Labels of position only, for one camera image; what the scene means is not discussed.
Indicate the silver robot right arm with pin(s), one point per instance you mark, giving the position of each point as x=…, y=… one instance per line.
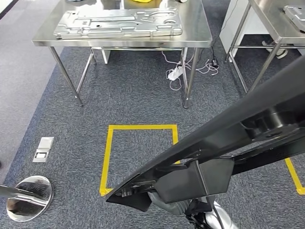
x=230, y=222

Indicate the chrome stanchion post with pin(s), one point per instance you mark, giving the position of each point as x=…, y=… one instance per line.
x=28, y=211

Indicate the white power strip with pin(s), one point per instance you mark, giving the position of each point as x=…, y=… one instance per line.
x=175, y=73

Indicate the silver floor socket cover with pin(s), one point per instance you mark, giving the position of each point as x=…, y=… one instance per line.
x=44, y=148

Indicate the yellow floor tape square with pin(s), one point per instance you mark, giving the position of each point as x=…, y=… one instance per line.
x=142, y=127
x=294, y=177

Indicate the stainless steel workbench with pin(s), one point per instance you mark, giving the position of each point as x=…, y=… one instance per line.
x=195, y=22

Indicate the stainless steel table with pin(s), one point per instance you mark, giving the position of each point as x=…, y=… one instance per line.
x=271, y=19

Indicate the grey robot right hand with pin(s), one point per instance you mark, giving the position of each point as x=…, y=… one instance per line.
x=160, y=204

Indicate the black plastic panel part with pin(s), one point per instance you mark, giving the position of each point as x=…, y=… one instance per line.
x=190, y=186

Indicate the stamped sheet metal plate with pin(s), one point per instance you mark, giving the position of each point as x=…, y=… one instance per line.
x=297, y=15
x=107, y=23

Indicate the black power adapter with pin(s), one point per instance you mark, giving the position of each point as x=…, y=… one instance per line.
x=215, y=62

